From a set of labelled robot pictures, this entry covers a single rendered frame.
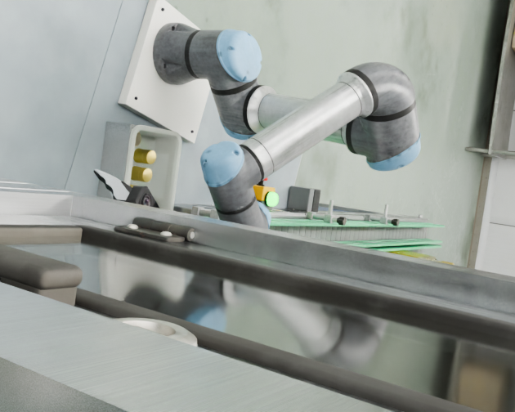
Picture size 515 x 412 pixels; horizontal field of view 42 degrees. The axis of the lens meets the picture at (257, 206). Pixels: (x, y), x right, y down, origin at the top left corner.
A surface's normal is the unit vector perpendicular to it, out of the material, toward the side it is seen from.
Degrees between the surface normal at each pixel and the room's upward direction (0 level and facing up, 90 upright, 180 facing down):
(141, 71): 0
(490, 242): 90
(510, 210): 90
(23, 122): 0
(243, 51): 8
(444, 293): 90
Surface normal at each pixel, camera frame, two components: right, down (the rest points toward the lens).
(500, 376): 0.14, -0.99
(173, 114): 0.83, 0.14
